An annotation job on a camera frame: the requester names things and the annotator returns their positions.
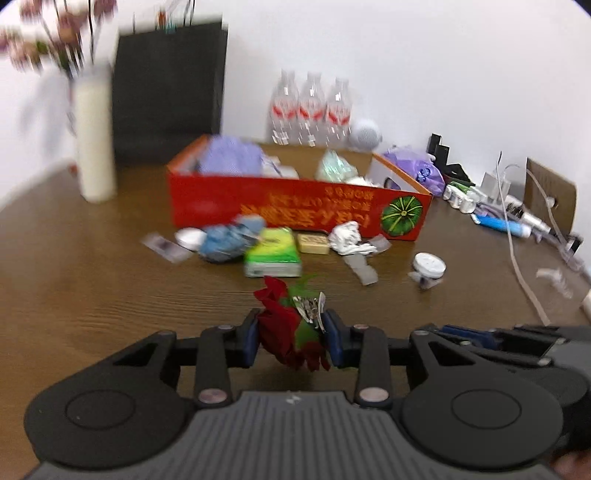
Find white round container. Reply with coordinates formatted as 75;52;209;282
174;227;208;252

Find white round speaker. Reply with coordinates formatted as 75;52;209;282
348;119;384;151

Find dried pink flowers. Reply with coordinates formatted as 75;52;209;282
0;0;118;75

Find white cable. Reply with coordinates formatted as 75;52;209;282
496;150;552;326

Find white wall charger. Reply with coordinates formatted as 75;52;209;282
480;171;513;204

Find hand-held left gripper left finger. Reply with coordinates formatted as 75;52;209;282
113;308;262;409

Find red cardboard box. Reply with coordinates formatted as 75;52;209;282
166;135;433;243

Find white cylindrical device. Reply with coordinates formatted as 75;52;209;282
505;194;552;234

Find white plastic holder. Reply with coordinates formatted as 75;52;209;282
443;182;483;213

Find black paper bag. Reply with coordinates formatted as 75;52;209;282
112;0;229;164

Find red artificial rose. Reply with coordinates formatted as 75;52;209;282
253;274;331;372

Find white thermos bottle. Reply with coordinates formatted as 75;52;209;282
73;62;116;203

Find crumpled blue wrapper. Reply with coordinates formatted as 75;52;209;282
199;215;267;264

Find black flat device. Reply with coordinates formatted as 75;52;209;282
443;162;472;183

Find clear plastic bag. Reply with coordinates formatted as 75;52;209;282
315;150;358;182

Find small clear packet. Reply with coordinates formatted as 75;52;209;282
142;233;192;264

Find brown cardboard piece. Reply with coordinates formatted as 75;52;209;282
526;157;578;236

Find person's right hand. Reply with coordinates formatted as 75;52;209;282
551;452;591;480

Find white paper ball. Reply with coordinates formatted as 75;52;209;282
328;220;378;256

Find silver hair clip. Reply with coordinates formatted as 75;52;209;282
293;291;327;334

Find clear plastic piece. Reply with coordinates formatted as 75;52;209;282
536;269;573;298

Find green tissue pack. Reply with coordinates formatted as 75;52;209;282
244;227;303;278

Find purple woven pouch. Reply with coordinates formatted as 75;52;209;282
198;136;264;176

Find blue toothpaste tube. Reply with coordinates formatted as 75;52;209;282
473;213;534;238

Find tan rectangular block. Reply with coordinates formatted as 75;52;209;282
296;233;331;254

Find purple plastic bag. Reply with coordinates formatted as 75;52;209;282
381;145;446;197

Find white round lid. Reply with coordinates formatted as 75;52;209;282
412;252;447;278

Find black upright device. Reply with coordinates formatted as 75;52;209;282
427;134;451;178

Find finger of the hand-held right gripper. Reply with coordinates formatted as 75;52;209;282
455;336;555;360
422;323;571;346

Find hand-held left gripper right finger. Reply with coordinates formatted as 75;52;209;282
323;309;465;409

